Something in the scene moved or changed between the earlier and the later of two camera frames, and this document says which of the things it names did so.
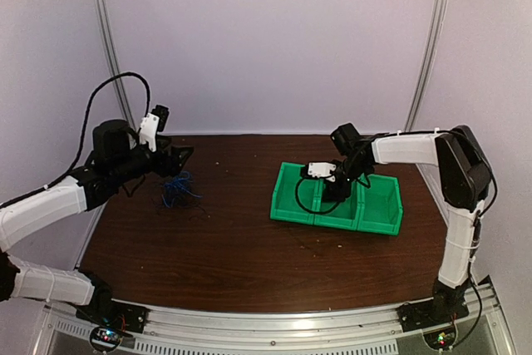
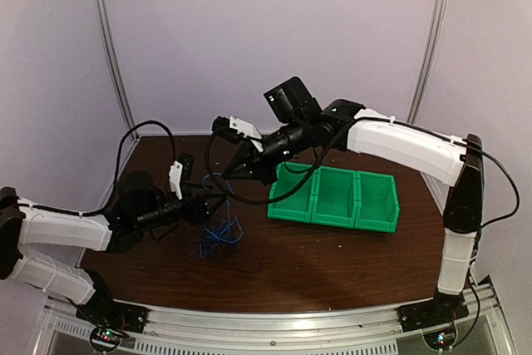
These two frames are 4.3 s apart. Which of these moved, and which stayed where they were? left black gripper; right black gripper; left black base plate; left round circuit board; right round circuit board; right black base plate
Moved: right black gripper; left black gripper
Stayed: right round circuit board; right black base plate; left black base plate; left round circuit board
